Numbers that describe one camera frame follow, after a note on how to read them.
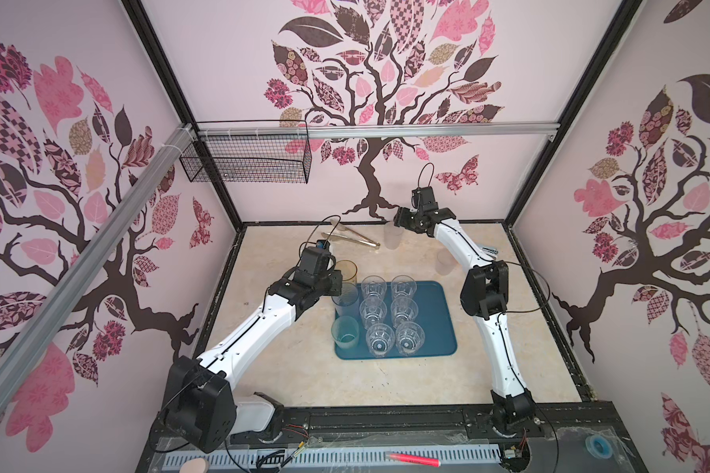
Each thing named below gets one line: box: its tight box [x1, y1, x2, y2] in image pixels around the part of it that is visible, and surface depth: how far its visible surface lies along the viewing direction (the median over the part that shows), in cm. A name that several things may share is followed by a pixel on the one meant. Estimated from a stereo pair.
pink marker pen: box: [384, 451, 442, 469], surface depth 70 cm
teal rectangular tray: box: [334, 280, 458, 360], surface depth 92 cm
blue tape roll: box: [584, 434, 614, 460], surface depth 72 cm
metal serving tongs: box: [321, 218, 381, 250], surface depth 117 cm
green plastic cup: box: [331, 315, 359, 349], surface depth 85 cm
